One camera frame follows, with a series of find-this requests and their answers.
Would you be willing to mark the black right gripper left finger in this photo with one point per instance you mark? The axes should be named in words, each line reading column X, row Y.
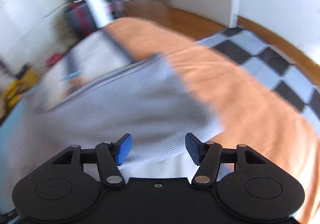
column 68, row 185

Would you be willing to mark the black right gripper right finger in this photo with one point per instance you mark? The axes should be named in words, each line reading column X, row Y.
column 246, row 183

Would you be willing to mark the light grey waffle knit garment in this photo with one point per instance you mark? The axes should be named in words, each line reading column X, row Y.
column 146, row 99

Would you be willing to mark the striped multicolour bed sheet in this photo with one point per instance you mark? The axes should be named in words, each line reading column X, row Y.
column 251, row 113

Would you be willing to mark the yellow box on floor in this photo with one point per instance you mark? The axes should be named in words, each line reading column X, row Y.
column 13, row 93

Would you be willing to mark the yellow waste bin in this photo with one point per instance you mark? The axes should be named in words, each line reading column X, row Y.
column 27, row 76

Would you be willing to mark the black white checkered rug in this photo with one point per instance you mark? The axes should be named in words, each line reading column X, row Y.
column 271, row 67

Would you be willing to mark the white wardrobe cabinet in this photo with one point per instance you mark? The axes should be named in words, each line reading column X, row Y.
column 32, row 30

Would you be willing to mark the black suitcase with red strap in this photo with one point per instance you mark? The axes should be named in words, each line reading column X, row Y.
column 80, row 19

